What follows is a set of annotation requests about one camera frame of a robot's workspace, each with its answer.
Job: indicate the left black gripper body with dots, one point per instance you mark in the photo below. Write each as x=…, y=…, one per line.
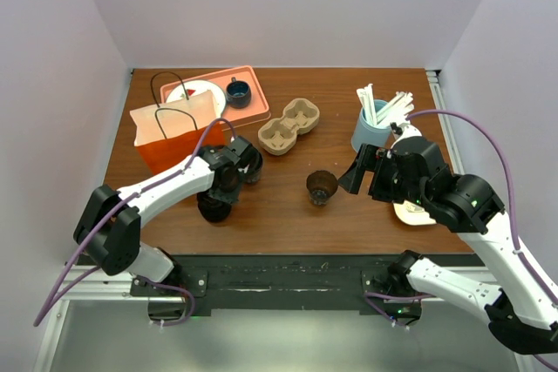
x=229, y=192

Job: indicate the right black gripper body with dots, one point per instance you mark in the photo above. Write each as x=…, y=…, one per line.
x=386, y=183

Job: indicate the dark coffee cup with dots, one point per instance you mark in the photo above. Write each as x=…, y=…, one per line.
x=253, y=170
x=321, y=186

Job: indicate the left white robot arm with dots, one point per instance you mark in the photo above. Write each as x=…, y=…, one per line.
x=110, y=227

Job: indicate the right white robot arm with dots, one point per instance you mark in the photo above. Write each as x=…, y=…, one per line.
x=518, y=312

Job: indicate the light blue straw holder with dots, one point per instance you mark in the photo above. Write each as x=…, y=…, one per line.
x=365, y=133

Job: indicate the white panda dish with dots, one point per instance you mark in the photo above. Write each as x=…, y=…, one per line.
x=412, y=214

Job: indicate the black cup lid on table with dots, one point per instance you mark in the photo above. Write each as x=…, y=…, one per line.
x=212, y=210

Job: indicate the cardboard cup carrier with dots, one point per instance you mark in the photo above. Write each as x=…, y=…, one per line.
x=279, y=135

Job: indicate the white wrapped straws bundle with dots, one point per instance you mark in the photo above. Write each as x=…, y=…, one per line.
x=393, y=111

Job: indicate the orange paper bag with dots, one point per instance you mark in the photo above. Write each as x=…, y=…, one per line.
x=165, y=134

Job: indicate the dark blue ceramic cup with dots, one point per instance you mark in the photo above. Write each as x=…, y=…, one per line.
x=238, y=93

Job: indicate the white plate with strawberry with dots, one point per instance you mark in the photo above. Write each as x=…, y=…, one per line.
x=196, y=87

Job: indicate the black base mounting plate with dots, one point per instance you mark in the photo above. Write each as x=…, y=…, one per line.
x=310, y=282

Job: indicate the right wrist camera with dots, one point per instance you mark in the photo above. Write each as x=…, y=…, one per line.
x=404, y=130

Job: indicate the aluminium frame rail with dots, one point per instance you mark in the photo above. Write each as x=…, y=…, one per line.
x=445, y=120

